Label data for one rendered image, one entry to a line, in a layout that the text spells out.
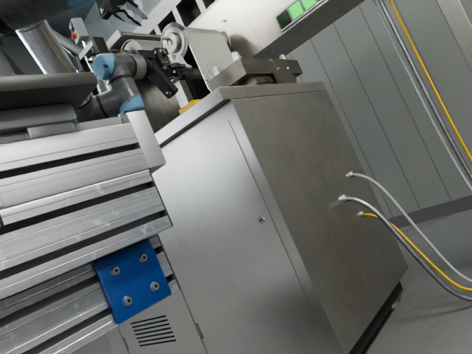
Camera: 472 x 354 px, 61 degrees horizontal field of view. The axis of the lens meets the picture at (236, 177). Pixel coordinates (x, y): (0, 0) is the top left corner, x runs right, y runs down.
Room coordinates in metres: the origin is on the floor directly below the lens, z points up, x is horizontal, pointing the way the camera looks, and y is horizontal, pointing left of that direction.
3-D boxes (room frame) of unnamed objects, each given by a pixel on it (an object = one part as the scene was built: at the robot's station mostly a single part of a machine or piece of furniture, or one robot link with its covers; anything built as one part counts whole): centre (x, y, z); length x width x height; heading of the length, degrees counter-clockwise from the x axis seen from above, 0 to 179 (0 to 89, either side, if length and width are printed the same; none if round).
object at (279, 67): (1.47, -0.31, 0.96); 0.10 x 0.03 x 0.11; 141
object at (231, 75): (1.52, -0.23, 1.00); 0.40 x 0.16 x 0.06; 141
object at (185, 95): (1.49, 0.06, 1.05); 0.06 x 0.05 x 0.31; 141
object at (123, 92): (1.17, 0.22, 1.01); 0.11 x 0.08 x 0.11; 95
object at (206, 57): (1.56, -0.11, 1.11); 0.23 x 0.01 x 0.18; 141
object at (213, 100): (2.13, 0.72, 0.88); 2.52 x 0.66 x 0.04; 51
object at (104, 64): (1.17, 0.20, 1.11); 0.11 x 0.08 x 0.09; 141
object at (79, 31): (1.87, 0.42, 1.66); 0.07 x 0.07 x 0.10; 36
